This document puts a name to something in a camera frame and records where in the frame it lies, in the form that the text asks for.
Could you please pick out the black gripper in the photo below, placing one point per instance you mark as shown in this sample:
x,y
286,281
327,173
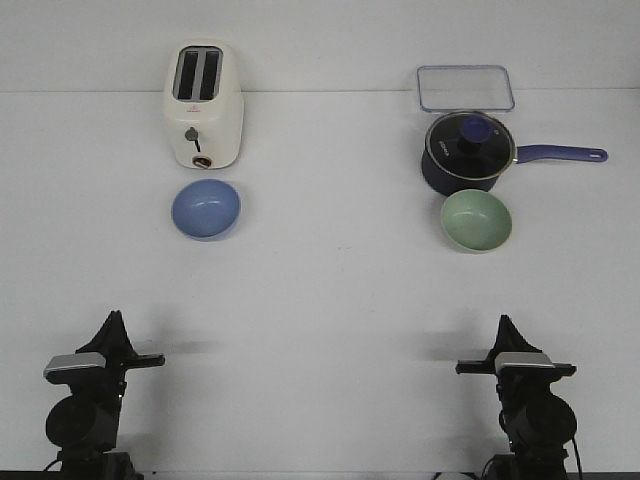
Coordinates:
x,y
509,339
102,376

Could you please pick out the white two-slot toaster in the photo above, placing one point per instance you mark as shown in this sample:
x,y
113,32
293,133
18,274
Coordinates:
x,y
203,105

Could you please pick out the dark blue saucepan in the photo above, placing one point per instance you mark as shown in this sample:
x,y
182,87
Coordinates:
x,y
481,171

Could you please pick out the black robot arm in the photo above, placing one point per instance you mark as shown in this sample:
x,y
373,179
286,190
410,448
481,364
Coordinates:
x,y
84,425
538,424

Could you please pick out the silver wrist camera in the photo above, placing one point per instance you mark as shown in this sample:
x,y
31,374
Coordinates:
x,y
69,368
508,364

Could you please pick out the green bowl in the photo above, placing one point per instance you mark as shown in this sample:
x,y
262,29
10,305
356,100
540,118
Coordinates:
x,y
476,221

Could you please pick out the glass pot lid blue knob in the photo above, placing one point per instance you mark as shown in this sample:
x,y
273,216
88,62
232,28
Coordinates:
x,y
468,132

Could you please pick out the clear plastic food container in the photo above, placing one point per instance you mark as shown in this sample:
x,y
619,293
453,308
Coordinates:
x,y
447,88

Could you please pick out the blue bowl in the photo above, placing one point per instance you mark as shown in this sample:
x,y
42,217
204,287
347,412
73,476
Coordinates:
x,y
206,210

